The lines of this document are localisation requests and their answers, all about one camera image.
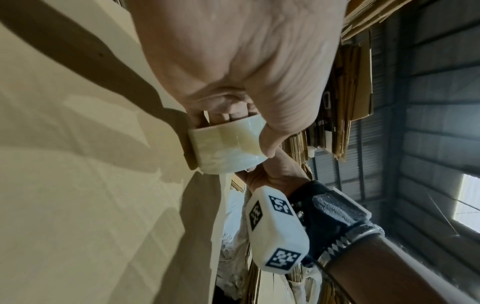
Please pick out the brown cardboard box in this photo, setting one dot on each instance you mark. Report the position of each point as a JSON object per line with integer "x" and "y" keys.
{"x": 75, "y": 178}

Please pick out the stacks of flat cardboard bundles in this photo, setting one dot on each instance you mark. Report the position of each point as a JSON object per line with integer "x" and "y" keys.
{"x": 352, "y": 77}

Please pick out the black right wrist band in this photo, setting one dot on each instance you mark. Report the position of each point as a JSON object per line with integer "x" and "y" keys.
{"x": 330, "y": 217}

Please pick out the person's right hand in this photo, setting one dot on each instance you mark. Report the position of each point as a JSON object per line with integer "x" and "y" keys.
{"x": 277, "y": 175}

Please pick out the person's right forearm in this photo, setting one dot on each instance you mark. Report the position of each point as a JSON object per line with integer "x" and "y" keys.
{"x": 397, "y": 279}

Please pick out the person's left hand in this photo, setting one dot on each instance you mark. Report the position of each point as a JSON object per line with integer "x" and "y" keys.
{"x": 240, "y": 53}

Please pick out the clear tape roll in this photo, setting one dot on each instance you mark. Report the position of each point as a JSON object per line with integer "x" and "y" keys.
{"x": 225, "y": 145}

